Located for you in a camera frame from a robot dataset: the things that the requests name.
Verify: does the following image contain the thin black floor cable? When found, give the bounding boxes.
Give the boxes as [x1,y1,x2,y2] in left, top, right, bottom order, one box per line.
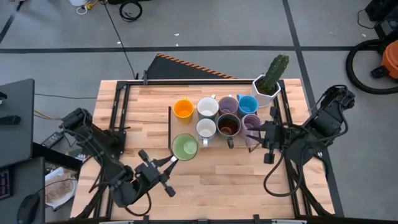
[34,93,98,100]

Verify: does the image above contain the long black floor cable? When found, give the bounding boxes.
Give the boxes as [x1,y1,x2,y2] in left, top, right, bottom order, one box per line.
[98,0,138,79]

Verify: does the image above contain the white plate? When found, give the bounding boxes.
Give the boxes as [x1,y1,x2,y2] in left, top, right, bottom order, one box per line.
[44,175,78,208]

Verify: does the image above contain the black power adapter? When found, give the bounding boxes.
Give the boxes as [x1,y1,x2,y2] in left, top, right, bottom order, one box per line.
[40,131,65,149]

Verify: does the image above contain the black desk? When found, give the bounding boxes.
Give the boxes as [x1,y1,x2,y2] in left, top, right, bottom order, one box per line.
[0,157,46,224]
[0,78,35,169]

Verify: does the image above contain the wooden shelf riser black legs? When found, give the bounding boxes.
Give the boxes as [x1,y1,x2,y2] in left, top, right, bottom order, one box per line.
[167,105,262,154]

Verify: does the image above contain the white blue patterned mug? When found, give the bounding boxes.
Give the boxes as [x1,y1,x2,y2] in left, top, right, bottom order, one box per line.
[195,118,217,147]

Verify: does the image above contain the brown crumpled paper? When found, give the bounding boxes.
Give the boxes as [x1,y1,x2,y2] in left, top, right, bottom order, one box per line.
[45,179,74,203]

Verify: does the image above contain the yellow floor cable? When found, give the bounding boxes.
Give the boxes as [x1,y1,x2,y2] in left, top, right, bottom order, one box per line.
[33,109,62,121]

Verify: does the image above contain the orange shop vacuum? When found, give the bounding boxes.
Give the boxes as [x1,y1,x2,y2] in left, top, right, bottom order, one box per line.
[370,39,398,80]

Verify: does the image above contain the grey mug white interior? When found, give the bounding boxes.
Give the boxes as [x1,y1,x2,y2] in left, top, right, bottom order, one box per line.
[196,94,220,121]

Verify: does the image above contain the yellow-orange faceted mug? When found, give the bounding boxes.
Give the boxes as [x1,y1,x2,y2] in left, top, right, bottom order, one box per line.
[173,96,195,124]

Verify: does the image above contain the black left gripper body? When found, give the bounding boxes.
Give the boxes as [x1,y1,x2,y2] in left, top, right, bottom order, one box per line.
[133,149,177,198]

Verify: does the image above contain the dark teal glazed mug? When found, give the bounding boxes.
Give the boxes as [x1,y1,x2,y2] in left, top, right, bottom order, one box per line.
[216,113,242,149]

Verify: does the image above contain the green mug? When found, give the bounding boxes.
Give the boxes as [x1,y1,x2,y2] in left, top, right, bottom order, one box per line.
[171,133,200,162]

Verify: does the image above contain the purple ribbed mug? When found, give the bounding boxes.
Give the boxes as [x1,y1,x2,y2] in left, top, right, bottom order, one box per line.
[241,113,262,147]
[218,95,239,116]

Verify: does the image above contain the green cactus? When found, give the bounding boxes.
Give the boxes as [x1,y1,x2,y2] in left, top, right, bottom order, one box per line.
[260,54,290,94]

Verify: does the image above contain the black computer mouse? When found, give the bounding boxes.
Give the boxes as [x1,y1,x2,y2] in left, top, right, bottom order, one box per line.
[16,193,41,224]

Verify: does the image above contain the coiled black cable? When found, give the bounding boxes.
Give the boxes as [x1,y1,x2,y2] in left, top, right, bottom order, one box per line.
[119,1,143,22]

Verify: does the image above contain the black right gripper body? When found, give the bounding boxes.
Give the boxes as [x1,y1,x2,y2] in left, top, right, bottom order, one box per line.
[262,106,292,165]

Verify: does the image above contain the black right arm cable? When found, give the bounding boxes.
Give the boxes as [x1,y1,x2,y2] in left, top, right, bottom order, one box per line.
[262,148,301,198]

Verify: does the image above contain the black ramp orange stripes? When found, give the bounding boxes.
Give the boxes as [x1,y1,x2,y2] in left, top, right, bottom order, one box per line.
[145,53,237,80]

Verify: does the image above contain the black keyboard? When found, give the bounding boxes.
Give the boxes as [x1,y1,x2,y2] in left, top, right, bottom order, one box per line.
[0,167,14,200]

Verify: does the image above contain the black vacuum hose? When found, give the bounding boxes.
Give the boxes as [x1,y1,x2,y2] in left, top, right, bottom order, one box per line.
[345,39,398,95]

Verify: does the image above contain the small black desk device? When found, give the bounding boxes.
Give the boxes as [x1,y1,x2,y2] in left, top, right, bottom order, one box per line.
[0,114,22,126]

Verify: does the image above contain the black equipment case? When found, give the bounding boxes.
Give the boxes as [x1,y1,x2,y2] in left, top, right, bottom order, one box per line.
[365,0,398,40]

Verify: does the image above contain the white hexagonal planter pot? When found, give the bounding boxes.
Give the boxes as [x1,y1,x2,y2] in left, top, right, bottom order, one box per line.
[249,73,282,109]

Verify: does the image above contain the black metal table frame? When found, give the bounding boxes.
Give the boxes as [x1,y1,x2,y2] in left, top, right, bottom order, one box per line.
[70,79,336,224]

